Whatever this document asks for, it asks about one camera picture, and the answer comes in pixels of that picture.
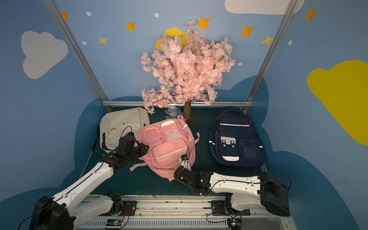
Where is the pink backpack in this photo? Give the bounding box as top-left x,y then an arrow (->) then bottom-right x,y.
130,118 -> 200,182

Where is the navy blue backpack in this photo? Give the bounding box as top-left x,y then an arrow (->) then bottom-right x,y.
209,108 -> 266,168

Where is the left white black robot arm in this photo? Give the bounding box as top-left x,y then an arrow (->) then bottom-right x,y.
29,132 -> 149,230

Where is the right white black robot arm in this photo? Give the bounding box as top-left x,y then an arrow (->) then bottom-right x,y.
174,166 -> 290,217

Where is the cream white bag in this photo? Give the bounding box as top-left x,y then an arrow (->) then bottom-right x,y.
99,107 -> 150,153

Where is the right green circuit board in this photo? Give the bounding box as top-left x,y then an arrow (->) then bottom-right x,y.
227,218 -> 242,230

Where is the green circuit board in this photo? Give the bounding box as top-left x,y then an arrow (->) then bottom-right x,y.
227,218 -> 242,230
104,218 -> 125,230

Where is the left green circuit board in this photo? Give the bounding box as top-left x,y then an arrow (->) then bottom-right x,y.
104,218 -> 125,230

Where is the pink cherry blossom tree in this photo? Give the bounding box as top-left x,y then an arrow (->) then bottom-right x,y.
141,18 -> 235,115

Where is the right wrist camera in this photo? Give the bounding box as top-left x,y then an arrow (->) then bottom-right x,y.
180,154 -> 191,171

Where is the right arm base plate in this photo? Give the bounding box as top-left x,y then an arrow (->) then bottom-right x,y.
210,200 -> 251,216

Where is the aluminium rail base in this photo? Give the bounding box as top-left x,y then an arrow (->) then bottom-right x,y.
76,195 -> 297,230

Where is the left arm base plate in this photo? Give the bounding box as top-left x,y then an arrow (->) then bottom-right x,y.
100,200 -> 138,217

